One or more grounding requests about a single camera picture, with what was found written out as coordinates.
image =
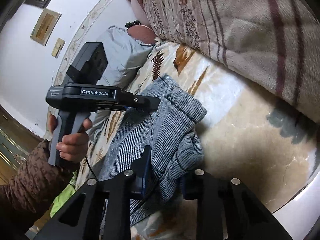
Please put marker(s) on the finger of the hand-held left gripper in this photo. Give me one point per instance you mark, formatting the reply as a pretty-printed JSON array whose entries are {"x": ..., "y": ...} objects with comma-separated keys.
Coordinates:
[{"x": 145, "y": 102}]

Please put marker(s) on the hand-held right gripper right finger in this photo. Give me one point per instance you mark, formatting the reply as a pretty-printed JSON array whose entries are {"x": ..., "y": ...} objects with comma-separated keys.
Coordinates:
[{"x": 186, "y": 190}]

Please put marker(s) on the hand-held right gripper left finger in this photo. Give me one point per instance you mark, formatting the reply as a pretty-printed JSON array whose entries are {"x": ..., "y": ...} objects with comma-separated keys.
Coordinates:
[{"x": 143, "y": 175}]

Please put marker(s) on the grey-blue denim pants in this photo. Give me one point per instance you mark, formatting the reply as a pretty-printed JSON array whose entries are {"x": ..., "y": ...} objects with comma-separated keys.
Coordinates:
[{"x": 175, "y": 120}]

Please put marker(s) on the person's left hand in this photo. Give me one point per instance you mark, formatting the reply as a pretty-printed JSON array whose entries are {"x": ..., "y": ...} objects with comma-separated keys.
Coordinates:
[{"x": 75, "y": 145}]

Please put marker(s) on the grey pillow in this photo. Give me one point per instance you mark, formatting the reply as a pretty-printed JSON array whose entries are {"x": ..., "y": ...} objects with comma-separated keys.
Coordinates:
[{"x": 125, "y": 52}]

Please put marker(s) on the white ornamented headboard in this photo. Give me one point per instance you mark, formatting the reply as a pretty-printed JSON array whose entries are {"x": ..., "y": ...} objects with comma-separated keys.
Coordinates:
[{"x": 82, "y": 30}]

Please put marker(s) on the brown pillow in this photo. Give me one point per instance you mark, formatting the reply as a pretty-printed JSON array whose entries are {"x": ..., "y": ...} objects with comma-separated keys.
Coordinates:
[{"x": 142, "y": 33}]

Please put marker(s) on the leaf print blanket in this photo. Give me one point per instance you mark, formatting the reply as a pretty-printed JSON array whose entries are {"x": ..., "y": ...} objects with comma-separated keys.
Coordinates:
[{"x": 237, "y": 130}]

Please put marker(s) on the lime green cloth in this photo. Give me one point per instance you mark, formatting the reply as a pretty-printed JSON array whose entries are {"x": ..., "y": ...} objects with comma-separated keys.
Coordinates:
[{"x": 62, "y": 200}]

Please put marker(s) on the striped floral beige blanket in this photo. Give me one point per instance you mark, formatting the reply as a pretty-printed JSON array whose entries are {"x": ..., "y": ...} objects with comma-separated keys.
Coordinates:
[{"x": 225, "y": 17}]

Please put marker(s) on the beige wall switch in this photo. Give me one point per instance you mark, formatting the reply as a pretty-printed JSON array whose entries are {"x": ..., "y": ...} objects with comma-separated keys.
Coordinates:
[{"x": 58, "y": 48}]

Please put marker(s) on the gold framed wall picture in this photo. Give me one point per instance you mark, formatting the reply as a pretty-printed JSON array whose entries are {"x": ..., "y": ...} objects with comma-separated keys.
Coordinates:
[{"x": 45, "y": 27}]

